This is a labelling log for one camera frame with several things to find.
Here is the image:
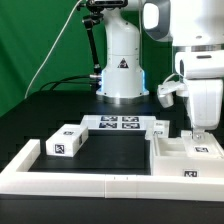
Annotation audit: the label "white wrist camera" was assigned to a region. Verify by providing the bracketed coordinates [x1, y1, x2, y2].
[157, 81, 188, 108]

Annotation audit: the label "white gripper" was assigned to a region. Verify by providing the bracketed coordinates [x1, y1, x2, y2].
[175, 51, 224, 130]

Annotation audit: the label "black cable bundle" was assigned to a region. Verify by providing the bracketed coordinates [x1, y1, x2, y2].
[39, 75, 101, 92]

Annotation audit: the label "small white tagged block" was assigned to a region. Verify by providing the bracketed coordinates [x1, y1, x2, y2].
[46, 124, 89, 157]

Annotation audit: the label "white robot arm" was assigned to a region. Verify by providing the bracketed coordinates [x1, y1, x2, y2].
[97, 0, 224, 130]

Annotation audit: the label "white U-shaped workspace frame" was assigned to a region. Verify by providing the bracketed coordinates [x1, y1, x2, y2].
[0, 139, 224, 202]

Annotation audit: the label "white cabinet body box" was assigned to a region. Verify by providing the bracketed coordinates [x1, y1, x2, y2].
[150, 135, 224, 178]

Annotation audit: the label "white cable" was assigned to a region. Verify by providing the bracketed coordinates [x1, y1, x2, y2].
[23, 0, 84, 100]

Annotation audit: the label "white flat panel four tags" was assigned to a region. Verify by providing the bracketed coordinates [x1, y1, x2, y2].
[81, 115, 156, 130]

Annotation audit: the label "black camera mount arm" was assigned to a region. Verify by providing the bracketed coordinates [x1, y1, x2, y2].
[78, 0, 128, 90]

